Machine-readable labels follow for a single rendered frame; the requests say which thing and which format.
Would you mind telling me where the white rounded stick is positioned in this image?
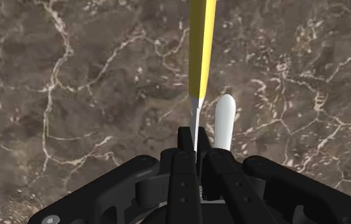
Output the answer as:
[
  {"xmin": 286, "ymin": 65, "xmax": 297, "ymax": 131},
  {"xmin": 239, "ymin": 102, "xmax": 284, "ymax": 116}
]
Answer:
[{"xmin": 213, "ymin": 94, "xmax": 237, "ymax": 152}]

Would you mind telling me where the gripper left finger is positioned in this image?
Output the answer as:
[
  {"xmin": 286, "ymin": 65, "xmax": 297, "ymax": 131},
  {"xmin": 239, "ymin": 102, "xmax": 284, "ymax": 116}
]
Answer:
[{"xmin": 27, "ymin": 126, "xmax": 203, "ymax": 224}]

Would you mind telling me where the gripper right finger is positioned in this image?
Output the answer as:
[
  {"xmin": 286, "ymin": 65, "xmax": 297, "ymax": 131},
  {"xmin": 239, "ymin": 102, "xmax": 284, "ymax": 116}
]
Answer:
[{"xmin": 196, "ymin": 126, "xmax": 351, "ymax": 224}]

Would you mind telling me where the yellow handled knife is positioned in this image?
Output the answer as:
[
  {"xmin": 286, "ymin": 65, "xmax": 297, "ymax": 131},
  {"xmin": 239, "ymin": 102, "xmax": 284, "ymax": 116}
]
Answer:
[{"xmin": 188, "ymin": 0, "xmax": 217, "ymax": 163}]

